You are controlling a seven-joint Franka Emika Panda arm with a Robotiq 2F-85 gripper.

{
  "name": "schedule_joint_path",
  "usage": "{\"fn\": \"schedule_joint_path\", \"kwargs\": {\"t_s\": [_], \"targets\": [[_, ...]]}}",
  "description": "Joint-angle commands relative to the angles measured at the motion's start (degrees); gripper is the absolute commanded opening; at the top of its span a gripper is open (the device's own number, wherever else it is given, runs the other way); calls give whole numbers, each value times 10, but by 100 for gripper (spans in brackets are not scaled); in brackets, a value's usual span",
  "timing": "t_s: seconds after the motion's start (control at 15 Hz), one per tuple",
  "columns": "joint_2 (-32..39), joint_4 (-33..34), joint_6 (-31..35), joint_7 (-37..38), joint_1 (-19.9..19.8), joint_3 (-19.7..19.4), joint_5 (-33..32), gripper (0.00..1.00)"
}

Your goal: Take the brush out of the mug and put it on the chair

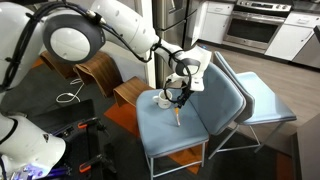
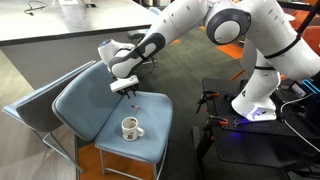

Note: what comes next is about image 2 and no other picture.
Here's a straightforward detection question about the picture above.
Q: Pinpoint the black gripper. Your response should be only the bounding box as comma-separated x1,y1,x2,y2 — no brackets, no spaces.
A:
115,84,139,100

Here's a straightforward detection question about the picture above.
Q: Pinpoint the small brush with thin handle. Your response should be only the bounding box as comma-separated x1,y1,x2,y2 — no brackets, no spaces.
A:
130,104,141,119

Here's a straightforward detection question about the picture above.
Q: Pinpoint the white printed mug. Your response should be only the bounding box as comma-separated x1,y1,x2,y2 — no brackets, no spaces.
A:
120,116,146,142

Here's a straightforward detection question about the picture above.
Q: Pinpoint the blue padded chair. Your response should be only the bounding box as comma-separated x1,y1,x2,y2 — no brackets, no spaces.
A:
51,59,175,180
1,59,98,174

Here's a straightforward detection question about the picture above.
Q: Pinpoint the orange chair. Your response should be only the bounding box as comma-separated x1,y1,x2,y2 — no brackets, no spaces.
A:
300,25,320,57
287,0,320,32

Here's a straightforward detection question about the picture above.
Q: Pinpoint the orange black clamp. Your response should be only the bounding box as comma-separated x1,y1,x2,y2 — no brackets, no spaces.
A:
203,114,230,142
195,89,220,115

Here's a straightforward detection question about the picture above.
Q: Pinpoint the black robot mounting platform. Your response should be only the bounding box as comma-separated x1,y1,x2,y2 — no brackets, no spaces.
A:
193,77,320,180

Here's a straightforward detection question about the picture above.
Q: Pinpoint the black control box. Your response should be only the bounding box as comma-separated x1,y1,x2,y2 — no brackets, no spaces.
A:
287,79,320,102

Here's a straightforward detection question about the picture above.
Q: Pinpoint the thin black cable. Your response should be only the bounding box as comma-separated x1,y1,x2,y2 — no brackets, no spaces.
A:
23,0,48,17

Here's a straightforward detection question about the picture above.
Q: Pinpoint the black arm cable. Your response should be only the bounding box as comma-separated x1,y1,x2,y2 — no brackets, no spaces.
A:
254,34,302,72

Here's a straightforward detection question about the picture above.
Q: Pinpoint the white power cable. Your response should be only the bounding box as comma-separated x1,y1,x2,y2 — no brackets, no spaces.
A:
279,92,320,154

